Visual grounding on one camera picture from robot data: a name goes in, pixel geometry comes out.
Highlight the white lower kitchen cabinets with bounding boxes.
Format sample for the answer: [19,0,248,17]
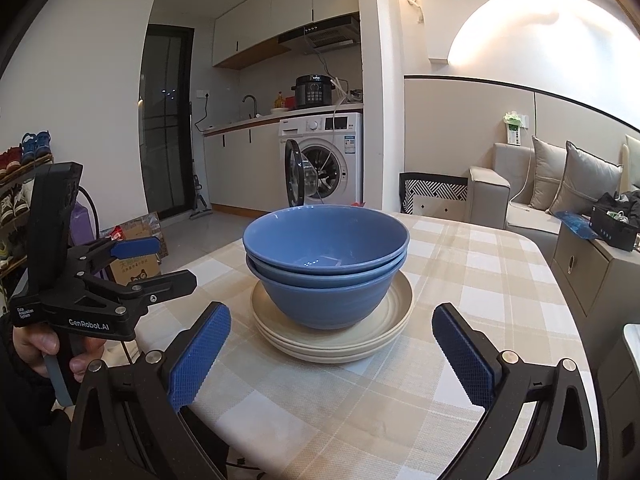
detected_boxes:
[202,122,281,211]

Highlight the cream plate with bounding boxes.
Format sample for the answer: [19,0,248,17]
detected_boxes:
[257,325,408,364]
[254,310,413,354]
[250,270,415,343]

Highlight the person's left hand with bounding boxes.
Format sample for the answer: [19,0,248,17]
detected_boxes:
[12,327,108,383]

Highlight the blue bowl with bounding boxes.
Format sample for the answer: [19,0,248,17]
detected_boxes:
[246,255,408,288]
[248,265,405,331]
[242,205,411,277]

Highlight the white upper kitchen cabinets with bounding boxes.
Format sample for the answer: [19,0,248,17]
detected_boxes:
[212,0,361,68]

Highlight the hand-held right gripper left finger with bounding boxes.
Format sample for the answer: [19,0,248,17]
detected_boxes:
[67,301,232,480]

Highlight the purple mat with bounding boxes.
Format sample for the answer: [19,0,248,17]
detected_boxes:
[70,200,108,281]

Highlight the brown cardboard box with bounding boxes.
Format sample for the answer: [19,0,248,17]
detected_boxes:
[107,252,163,286]

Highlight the black jacket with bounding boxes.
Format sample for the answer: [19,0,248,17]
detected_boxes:
[600,190,640,211]

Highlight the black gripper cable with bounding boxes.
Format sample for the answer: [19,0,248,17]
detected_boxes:
[79,185,101,243]

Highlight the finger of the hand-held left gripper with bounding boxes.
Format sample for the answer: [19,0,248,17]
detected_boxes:
[75,236,162,281]
[82,269,197,311]

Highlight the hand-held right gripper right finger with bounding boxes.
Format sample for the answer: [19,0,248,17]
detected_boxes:
[431,303,599,480]

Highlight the red shoes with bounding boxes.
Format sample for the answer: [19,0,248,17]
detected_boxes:
[0,146,23,176]

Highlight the green white tissue holder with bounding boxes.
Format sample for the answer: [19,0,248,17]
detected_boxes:
[502,111,523,147]

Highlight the grey side cabinet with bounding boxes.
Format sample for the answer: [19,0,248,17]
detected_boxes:
[551,220,640,318]

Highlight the white kitchen cabinets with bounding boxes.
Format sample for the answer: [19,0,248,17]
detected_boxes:
[202,122,281,211]
[212,0,361,68]

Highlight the blue plastic bag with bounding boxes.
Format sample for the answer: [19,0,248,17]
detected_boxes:
[555,210,598,241]

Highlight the range hood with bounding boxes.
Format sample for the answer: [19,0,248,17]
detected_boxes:
[277,16,362,53]

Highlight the black glass door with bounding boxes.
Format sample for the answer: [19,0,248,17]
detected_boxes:
[137,25,196,221]

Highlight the checked tablecloth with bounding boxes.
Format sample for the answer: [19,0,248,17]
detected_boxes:
[107,210,598,480]

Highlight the white washing machine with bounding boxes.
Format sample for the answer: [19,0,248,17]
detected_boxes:
[278,112,364,208]

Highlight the black storage box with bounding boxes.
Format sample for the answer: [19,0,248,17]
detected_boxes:
[589,205,640,253]

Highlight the grey sofa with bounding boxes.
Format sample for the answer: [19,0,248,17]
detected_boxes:
[467,142,640,236]

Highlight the grey pillow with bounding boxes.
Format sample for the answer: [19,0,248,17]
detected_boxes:
[529,135,568,211]
[547,141,623,218]

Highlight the blue shoes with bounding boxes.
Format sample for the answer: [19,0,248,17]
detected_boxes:
[20,131,53,165]

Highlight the black pressure cooker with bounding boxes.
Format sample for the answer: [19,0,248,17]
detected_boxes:
[291,74,341,109]

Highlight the black shoe rack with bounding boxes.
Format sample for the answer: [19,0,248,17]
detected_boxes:
[0,155,56,281]

